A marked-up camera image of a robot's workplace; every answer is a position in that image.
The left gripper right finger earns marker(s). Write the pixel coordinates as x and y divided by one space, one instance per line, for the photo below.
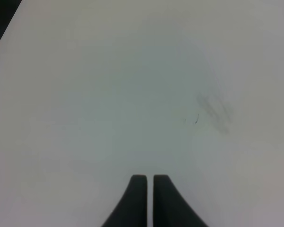
169 208

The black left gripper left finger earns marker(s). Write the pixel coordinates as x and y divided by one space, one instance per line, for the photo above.
131 210

